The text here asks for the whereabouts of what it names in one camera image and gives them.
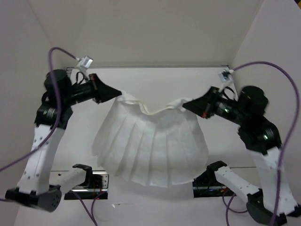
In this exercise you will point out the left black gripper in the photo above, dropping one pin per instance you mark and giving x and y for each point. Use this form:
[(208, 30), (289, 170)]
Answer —
[(101, 92)]

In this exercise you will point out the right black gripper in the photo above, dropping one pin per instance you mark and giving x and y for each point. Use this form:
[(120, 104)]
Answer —
[(202, 105)]

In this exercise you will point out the white pleated skirt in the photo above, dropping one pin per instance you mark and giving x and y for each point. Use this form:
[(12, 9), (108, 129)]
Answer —
[(163, 148)]

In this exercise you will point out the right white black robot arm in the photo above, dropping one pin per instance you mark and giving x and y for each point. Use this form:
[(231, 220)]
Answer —
[(273, 202)]

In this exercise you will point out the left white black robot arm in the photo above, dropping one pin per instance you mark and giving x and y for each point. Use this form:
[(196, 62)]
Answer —
[(34, 189)]

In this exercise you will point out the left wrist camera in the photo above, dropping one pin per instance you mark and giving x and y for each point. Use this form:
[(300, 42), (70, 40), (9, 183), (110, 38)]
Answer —
[(84, 62)]

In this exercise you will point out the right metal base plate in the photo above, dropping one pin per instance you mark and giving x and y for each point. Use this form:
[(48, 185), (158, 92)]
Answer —
[(204, 186)]

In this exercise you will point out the metal base plate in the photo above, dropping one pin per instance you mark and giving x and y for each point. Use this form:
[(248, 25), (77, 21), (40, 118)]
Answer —
[(204, 186), (98, 188)]

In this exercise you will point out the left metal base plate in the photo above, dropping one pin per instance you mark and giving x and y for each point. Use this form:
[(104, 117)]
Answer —
[(98, 188)]

